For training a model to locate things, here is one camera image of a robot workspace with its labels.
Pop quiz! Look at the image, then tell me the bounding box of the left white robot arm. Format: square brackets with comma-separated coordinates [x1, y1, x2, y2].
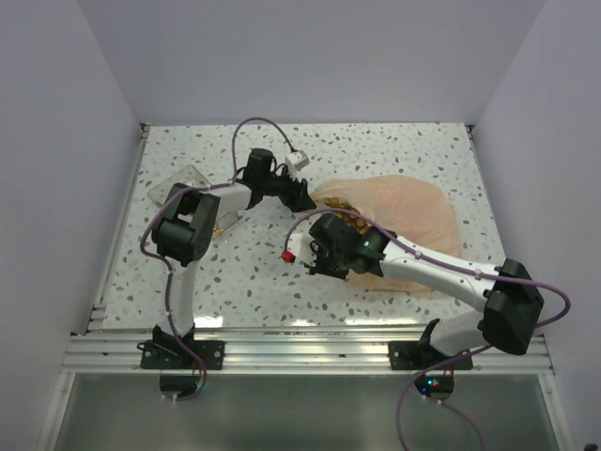
[151, 148, 316, 369]

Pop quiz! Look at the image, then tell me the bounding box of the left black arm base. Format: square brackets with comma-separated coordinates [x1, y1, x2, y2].
[136, 326, 225, 370]

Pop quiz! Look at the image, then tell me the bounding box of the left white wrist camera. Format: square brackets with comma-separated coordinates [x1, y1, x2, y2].
[285, 150, 310, 174]

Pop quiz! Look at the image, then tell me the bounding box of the clear plastic tray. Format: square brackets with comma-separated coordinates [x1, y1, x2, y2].
[147, 164, 240, 240]

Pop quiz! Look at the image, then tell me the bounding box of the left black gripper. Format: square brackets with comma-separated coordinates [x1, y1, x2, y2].
[260, 166, 316, 213]

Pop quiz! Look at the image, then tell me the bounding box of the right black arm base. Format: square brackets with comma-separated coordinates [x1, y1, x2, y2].
[388, 319, 455, 370]

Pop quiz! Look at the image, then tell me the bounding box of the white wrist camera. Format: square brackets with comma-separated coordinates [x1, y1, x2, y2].
[281, 232, 316, 267]
[285, 150, 310, 174]

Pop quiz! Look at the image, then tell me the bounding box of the aluminium mounting rail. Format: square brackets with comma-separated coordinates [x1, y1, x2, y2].
[60, 323, 555, 375]

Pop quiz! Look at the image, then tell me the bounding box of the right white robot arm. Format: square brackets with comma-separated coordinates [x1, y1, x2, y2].
[288, 213, 544, 369]

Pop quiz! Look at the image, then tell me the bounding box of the orange translucent plastic bag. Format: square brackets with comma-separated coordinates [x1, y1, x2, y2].
[309, 174, 464, 297]

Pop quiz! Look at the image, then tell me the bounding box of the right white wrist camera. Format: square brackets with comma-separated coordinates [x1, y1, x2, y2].
[281, 232, 316, 267]

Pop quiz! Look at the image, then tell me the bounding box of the brown longan bunch with leaves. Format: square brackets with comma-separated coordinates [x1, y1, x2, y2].
[320, 197, 369, 234]

